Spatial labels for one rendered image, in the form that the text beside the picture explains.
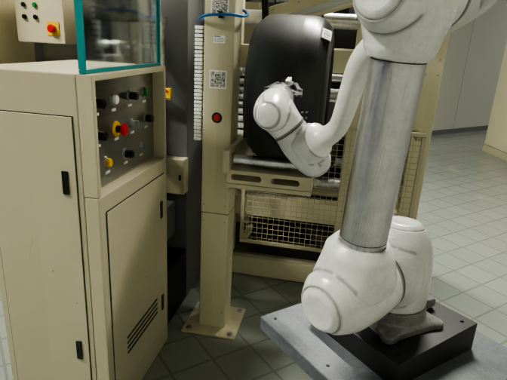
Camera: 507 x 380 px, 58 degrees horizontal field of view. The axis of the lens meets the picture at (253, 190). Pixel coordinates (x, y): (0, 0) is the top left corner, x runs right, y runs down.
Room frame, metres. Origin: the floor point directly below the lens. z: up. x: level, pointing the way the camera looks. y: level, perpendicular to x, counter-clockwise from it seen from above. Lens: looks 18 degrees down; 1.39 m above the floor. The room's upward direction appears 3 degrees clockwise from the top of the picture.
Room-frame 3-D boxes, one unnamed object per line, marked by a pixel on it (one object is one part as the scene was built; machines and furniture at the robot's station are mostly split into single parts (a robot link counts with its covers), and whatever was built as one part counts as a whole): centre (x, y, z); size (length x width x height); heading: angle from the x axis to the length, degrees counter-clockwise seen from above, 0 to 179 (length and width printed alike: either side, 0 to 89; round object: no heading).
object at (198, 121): (1.99, 0.25, 1.19); 0.05 x 0.04 x 0.48; 169
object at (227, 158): (2.01, 0.08, 0.90); 0.40 x 0.03 x 0.10; 169
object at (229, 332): (2.00, 0.16, 0.01); 0.27 x 0.27 x 0.02; 79
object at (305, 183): (1.84, -0.07, 0.83); 0.36 x 0.09 x 0.06; 79
